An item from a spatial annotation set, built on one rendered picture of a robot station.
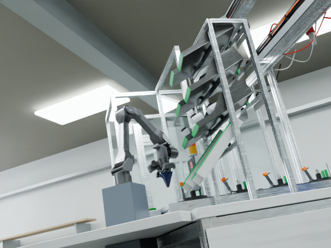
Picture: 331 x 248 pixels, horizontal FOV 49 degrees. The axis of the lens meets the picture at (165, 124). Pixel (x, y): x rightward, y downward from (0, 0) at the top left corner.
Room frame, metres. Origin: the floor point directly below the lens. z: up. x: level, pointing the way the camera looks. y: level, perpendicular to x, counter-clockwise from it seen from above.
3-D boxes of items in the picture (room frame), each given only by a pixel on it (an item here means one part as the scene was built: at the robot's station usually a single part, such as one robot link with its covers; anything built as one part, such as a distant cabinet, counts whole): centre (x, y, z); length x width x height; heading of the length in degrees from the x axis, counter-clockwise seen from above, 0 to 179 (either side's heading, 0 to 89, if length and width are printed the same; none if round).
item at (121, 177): (1.55, 0.23, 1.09); 0.07 x 0.07 x 0.06; 70
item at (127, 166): (1.56, 0.23, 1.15); 0.09 x 0.07 x 0.06; 51
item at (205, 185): (2.04, -0.16, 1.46); 0.03 x 0.03 x 1.00; 17
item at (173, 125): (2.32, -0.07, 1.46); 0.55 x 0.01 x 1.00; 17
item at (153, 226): (1.54, 0.18, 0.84); 0.90 x 0.70 x 0.03; 160
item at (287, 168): (1.51, -0.30, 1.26); 0.36 x 0.21 x 0.80; 17
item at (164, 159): (1.78, 0.05, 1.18); 0.19 x 0.06 x 0.08; 17
